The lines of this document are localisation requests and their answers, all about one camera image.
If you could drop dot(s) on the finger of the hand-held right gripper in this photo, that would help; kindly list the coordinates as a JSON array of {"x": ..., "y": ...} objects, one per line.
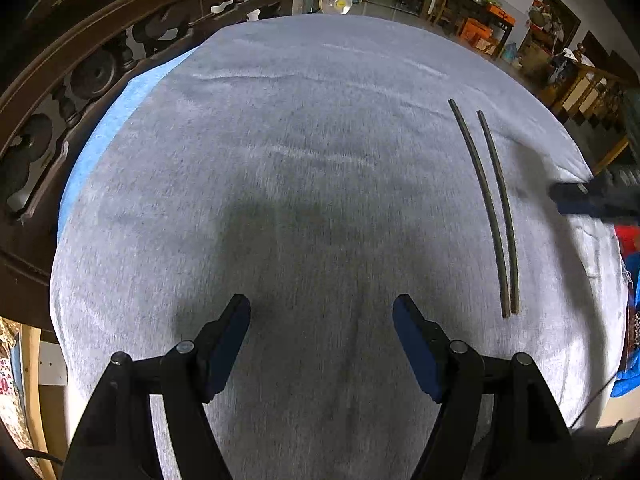
[{"x": 595, "y": 195}]

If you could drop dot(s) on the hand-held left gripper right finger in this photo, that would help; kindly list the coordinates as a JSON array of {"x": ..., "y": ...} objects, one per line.
[{"x": 417, "y": 347}]

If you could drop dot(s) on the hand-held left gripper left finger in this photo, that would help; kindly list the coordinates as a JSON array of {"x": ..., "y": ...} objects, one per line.
[{"x": 227, "y": 345}]

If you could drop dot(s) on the dark wooden chopstick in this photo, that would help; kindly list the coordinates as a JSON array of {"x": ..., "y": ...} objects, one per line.
[
  {"x": 513, "y": 280},
  {"x": 501, "y": 280}
]

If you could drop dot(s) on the wooden stair railing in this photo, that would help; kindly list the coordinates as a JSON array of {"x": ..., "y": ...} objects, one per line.
[{"x": 595, "y": 90}]

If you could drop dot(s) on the small blue water jug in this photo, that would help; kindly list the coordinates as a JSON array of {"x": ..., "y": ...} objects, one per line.
[{"x": 510, "y": 52}]

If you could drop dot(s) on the grey cloth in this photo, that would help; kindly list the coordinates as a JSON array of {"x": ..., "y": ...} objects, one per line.
[{"x": 310, "y": 185}]

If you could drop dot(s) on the orange cardboard box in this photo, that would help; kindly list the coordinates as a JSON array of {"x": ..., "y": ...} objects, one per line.
[{"x": 477, "y": 30}]

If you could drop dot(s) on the dark wooden side table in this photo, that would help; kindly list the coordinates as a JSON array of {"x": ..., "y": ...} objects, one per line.
[{"x": 492, "y": 20}]

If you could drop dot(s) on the slim wooden chair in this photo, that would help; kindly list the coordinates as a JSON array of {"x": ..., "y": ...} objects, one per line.
[{"x": 439, "y": 0}]

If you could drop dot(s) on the blue table cover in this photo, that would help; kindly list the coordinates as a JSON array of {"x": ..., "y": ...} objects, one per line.
[{"x": 117, "y": 110}]

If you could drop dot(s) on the carved dark wooden table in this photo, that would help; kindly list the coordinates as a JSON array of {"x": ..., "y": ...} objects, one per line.
[{"x": 75, "y": 75}]

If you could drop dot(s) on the white electric fan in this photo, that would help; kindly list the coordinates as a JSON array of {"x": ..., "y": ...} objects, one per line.
[{"x": 336, "y": 1}]

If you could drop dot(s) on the white wall socket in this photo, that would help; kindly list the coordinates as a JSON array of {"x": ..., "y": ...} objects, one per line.
[{"x": 50, "y": 362}]

